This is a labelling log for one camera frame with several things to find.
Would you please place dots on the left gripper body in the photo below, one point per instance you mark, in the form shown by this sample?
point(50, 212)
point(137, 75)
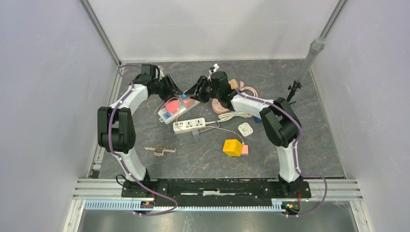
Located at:
point(162, 85)

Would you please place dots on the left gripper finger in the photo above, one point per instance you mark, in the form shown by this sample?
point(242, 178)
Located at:
point(168, 93)
point(171, 84)

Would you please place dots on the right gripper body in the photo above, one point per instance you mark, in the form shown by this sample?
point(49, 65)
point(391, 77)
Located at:
point(212, 93)

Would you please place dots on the blue plug adapter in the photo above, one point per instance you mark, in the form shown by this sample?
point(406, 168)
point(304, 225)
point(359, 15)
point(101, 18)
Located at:
point(184, 96)

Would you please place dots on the pink square plug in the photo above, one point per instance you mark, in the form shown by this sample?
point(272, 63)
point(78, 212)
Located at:
point(187, 103)

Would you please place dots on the long white power strip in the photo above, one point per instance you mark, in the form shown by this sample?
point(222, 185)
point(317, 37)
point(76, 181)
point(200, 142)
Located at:
point(166, 118)

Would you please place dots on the tan wooden cube plug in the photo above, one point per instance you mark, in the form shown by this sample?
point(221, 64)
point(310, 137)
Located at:
point(234, 84)

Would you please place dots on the white square plug adapter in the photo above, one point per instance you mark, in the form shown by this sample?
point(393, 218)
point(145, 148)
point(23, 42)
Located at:
point(245, 129)

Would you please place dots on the yellow cube socket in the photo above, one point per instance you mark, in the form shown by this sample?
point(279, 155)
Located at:
point(232, 148)

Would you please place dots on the small pink charger plug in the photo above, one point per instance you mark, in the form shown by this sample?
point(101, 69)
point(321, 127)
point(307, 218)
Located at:
point(245, 150)

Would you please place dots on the blue cube socket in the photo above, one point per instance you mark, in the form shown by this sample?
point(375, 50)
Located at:
point(257, 120)

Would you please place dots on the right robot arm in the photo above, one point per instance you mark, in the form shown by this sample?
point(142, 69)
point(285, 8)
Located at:
point(281, 125)

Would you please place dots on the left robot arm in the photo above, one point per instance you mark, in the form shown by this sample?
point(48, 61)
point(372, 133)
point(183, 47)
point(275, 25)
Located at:
point(115, 127)

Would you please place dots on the pink round socket base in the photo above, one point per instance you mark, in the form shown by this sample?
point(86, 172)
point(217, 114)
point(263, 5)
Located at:
point(218, 108)

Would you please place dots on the small white power strip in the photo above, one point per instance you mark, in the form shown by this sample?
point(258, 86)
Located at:
point(188, 125)

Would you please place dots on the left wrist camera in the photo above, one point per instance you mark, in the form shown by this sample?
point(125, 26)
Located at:
point(160, 72)

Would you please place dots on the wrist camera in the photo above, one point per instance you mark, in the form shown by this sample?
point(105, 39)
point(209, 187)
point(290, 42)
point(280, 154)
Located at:
point(160, 72)
point(213, 68)

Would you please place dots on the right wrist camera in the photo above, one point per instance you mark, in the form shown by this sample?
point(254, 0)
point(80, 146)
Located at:
point(213, 68)

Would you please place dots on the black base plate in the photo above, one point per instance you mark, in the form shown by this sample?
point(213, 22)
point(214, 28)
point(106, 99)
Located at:
point(214, 192)

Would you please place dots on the white cable duct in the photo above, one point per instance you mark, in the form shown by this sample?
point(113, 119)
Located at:
point(144, 206)

